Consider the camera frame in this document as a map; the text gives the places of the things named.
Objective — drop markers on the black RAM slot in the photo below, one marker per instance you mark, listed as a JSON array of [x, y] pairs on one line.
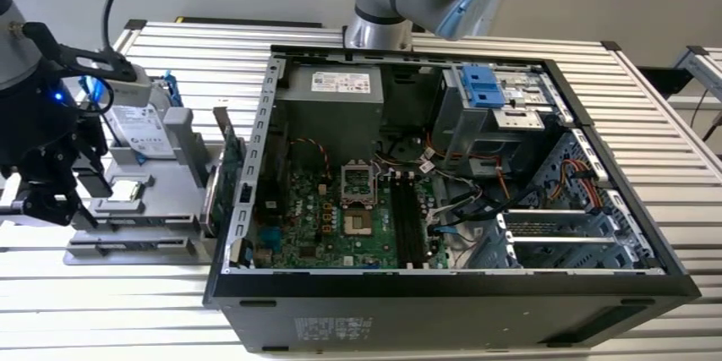
[[411, 219], [404, 219], [398, 219], [418, 219]]

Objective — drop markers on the hard disk in blue carrier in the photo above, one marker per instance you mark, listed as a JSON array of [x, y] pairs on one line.
[[143, 132]]

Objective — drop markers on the silver CPU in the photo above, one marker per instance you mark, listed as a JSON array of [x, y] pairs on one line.
[[125, 192]]

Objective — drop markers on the grey parts rack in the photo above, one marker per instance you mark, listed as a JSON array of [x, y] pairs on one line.
[[163, 192]]

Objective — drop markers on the green graphics card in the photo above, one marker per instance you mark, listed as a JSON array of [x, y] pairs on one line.
[[228, 175]]

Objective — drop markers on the green motherboard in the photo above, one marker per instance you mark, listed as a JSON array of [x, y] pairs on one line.
[[299, 209]]

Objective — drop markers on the grey power supply unit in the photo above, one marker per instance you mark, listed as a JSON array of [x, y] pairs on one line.
[[332, 124]]

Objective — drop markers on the CPU socket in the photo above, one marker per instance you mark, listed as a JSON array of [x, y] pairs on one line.
[[359, 223]]

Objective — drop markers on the grey metal drive cage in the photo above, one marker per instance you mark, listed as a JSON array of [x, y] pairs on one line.
[[479, 137]]

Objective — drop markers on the blue plastic drive latch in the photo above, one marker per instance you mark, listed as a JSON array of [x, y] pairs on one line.
[[479, 86]]

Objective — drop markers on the black open PC case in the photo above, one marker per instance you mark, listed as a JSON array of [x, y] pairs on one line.
[[451, 314]]

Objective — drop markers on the silver disk bay cage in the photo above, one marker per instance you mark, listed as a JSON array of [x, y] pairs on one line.
[[558, 239]]

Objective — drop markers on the aluminium side table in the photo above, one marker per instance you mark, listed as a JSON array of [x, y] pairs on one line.
[[699, 61]]

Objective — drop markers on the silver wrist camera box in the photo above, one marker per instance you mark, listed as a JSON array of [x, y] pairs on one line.
[[132, 88]]

